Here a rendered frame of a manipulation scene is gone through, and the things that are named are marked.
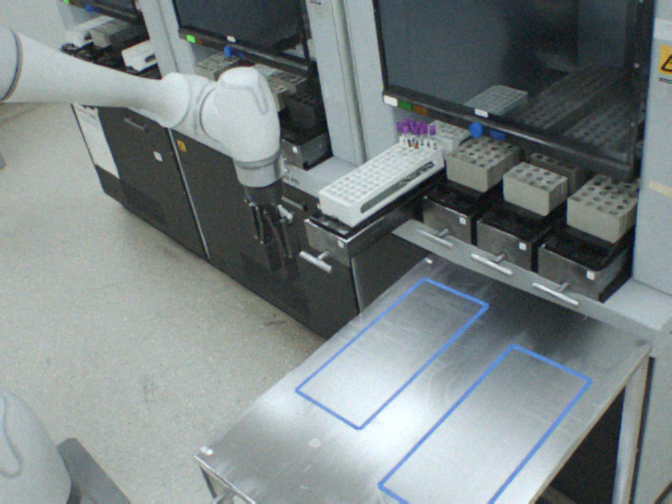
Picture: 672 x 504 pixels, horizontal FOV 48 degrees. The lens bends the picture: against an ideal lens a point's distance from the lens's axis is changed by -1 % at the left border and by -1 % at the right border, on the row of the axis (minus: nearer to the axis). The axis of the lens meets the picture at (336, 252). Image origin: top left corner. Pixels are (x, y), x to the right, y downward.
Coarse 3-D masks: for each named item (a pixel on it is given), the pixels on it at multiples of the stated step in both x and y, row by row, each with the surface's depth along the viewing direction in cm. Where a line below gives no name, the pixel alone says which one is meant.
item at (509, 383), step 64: (384, 320) 134; (448, 320) 132; (512, 320) 129; (576, 320) 127; (320, 384) 124; (384, 384) 122; (448, 384) 120; (512, 384) 118; (576, 384) 116; (640, 384) 124; (256, 448) 115; (320, 448) 114; (384, 448) 112; (448, 448) 110; (512, 448) 108
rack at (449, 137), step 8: (440, 128) 179; (448, 128) 179; (456, 128) 177; (440, 136) 175; (448, 136) 175; (456, 136) 175; (464, 136) 175; (472, 136) 184; (440, 144) 175; (448, 144) 173; (456, 144) 174
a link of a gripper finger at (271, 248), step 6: (276, 240) 157; (264, 246) 156; (270, 246) 156; (276, 246) 157; (270, 252) 157; (276, 252) 158; (270, 258) 158; (276, 258) 159; (270, 264) 158; (276, 264) 159; (270, 270) 159; (276, 270) 160
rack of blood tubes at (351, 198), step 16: (384, 160) 171; (400, 160) 169; (416, 160) 169; (352, 176) 168; (368, 176) 166; (384, 176) 165; (400, 176) 165; (416, 176) 170; (320, 192) 163; (336, 192) 163; (352, 192) 161; (368, 192) 160; (384, 192) 170; (400, 192) 167; (336, 208) 161; (352, 208) 158; (368, 208) 166; (352, 224) 160
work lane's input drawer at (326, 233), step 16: (432, 176) 171; (416, 192) 169; (384, 208) 164; (400, 208) 166; (416, 208) 169; (320, 224) 163; (336, 224) 161; (368, 224) 162; (384, 224) 164; (400, 224) 168; (320, 240) 165; (336, 240) 160; (352, 240) 159; (368, 240) 162; (304, 256) 165; (320, 256) 164; (336, 256) 164; (352, 256) 161
